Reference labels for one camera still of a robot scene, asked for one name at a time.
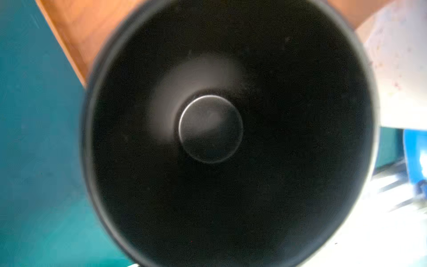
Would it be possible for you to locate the black mug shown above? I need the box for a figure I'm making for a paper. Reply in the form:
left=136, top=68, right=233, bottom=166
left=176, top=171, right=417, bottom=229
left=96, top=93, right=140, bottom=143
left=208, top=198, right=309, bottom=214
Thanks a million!
left=81, top=1, right=379, bottom=267

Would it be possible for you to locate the white speckled mug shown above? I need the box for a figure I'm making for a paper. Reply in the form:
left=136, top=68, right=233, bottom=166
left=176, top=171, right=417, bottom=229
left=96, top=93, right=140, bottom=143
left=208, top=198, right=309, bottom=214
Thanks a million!
left=357, top=1, right=427, bottom=130

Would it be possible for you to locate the brown wooden tray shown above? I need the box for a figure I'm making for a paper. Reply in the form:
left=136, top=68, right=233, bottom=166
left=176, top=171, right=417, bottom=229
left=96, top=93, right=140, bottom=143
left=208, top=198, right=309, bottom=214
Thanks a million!
left=34, top=0, right=394, bottom=88

